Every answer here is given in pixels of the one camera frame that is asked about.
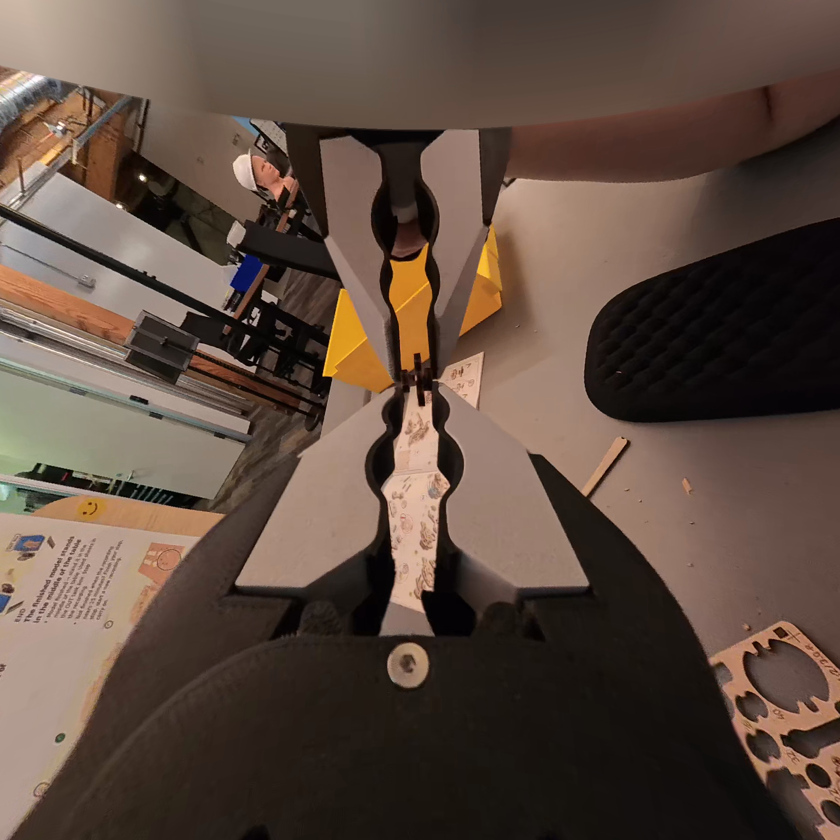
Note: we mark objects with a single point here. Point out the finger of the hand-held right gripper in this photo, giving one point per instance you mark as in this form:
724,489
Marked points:
459,216
348,216

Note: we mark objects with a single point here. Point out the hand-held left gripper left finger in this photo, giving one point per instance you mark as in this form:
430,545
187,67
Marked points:
308,525

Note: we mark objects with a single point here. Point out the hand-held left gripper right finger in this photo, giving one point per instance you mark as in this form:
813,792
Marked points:
518,525

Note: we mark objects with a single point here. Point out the person's right forearm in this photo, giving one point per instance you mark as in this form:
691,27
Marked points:
656,151

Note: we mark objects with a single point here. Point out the person's right hand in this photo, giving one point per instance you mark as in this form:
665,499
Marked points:
410,239

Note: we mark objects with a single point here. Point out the mannequin head with hard hat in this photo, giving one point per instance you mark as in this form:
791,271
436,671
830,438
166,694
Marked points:
246,170

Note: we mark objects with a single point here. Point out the flat wooden stick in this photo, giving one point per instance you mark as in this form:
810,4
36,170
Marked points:
604,467

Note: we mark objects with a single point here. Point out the blue plastic bin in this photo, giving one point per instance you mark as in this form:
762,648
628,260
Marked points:
248,270

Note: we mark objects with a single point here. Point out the nested yellow plastic bins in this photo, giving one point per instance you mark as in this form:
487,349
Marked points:
354,341

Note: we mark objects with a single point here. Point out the printed instruction booklet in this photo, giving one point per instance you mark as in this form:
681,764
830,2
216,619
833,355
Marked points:
466,380

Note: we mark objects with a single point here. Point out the yellow smiley sticker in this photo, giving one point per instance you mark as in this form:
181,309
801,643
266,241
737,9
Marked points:
92,510

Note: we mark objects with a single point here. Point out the grey metal box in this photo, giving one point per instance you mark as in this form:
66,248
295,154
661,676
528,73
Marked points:
161,348

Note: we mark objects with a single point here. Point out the black metal pole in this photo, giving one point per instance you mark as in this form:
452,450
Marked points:
65,247

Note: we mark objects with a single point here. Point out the printed instruction sheet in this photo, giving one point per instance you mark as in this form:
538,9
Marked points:
65,623

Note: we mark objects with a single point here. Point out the black padded wrist rest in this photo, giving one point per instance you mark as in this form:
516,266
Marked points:
722,328

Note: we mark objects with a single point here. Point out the laser-cut plywood sheet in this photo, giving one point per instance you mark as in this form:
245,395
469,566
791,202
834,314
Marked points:
828,663

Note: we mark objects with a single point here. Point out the silver air duct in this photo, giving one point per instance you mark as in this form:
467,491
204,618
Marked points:
23,98

